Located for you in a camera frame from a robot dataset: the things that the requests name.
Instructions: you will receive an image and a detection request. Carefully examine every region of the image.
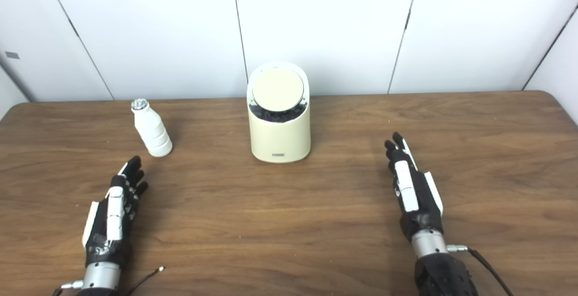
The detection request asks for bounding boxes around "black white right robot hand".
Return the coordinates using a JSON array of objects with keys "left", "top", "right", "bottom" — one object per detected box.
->
[{"left": 385, "top": 132, "right": 444, "bottom": 242}]

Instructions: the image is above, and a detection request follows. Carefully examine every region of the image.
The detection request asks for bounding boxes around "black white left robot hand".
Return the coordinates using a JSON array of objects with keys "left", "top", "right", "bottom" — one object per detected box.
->
[{"left": 82, "top": 155, "right": 149, "bottom": 267}]

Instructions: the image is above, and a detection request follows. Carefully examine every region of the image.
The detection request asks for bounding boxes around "small white plastic bottle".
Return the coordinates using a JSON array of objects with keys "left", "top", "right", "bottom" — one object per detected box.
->
[{"left": 131, "top": 98, "right": 173, "bottom": 157}]

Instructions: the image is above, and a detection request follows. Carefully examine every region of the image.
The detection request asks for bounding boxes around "cream-colored round bin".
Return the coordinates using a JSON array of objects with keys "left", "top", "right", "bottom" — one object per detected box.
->
[{"left": 247, "top": 62, "right": 311, "bottom": 163}]

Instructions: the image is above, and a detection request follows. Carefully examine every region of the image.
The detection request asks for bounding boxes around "cream round bin lid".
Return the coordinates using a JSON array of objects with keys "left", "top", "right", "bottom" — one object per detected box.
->
[{"left": 252, "top": 68, "right": 304, "bottom": 112}]

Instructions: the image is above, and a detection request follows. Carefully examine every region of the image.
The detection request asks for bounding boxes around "black bin liner bag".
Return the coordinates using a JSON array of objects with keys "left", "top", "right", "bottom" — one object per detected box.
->
[{"left": 249, "top": 100, "right": 308, "bottom": 123}]

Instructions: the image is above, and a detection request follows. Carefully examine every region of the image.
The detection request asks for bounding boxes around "thin black loose wire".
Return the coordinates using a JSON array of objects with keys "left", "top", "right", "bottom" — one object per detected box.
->
[{"left": 124, "top": 267, "right": 165, "bottom": 296}]

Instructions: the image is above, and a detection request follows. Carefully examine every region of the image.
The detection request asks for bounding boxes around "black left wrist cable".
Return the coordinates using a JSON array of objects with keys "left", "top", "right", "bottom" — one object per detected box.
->
[{"left": 52, "top": 280, "right": 84, "bottom": 296}]

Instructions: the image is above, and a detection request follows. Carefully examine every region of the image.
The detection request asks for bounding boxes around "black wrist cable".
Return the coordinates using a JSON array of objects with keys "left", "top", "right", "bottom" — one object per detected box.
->
[
  {"left": 447, "top": 244, "right": 513, "bottom": 296},
  {"left": 52, "top": 280, "right": 84, "bottom": 296}
]

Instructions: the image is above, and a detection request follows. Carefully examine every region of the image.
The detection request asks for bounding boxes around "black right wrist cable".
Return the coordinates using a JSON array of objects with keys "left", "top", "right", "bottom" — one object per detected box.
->
[{"left": 447, "top": 244, "right": 513, "bottom": 296}]

